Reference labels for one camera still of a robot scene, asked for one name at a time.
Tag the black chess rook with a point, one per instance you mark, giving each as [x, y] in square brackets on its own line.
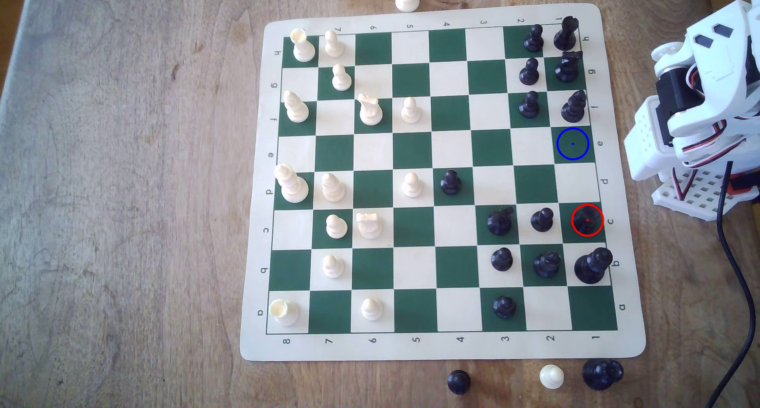
[587, 220]
[565, 35]

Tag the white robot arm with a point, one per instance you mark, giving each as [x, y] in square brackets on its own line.
[727, 69]

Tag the white chess pawn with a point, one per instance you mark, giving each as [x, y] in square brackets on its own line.
[410, 111]
[333, 267]
[341, 78]
[333, 44]
[372, 309]
[411, 185]
[336, 227]
[551, 377]

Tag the white chess knight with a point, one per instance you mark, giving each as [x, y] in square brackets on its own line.
[370, 111]
[369, 226]

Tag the green white chess mat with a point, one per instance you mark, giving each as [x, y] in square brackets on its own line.
[415, 153]

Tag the black chess pawn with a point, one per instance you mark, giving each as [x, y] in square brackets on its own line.
[502, 259]
[534, 39]
[459, 382]
[451, 183]
[529, 72]
[541, 220]
[529, 105]
[504, 307]

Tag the white chess bishop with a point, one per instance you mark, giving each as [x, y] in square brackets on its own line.
[295, 108]

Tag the black chess knight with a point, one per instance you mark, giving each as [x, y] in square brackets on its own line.
[500, 221]
[567, 68]

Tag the white chess rook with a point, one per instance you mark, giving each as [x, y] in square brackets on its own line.
[284, 313]
[303, 47]

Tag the black chess bishop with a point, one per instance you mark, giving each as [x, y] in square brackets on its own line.
[573, 107]
[547, 265]

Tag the black chess king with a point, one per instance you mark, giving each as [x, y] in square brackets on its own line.
[592, 266]

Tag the black chess queen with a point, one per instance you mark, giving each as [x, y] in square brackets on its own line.
[601, 375]

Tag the white pawn d7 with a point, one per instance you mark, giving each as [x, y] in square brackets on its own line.
[332, 188]

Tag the orange clamp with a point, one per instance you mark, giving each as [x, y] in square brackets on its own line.
[743, 185]

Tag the white perforated base plate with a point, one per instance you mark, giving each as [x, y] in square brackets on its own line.
[703, 200]

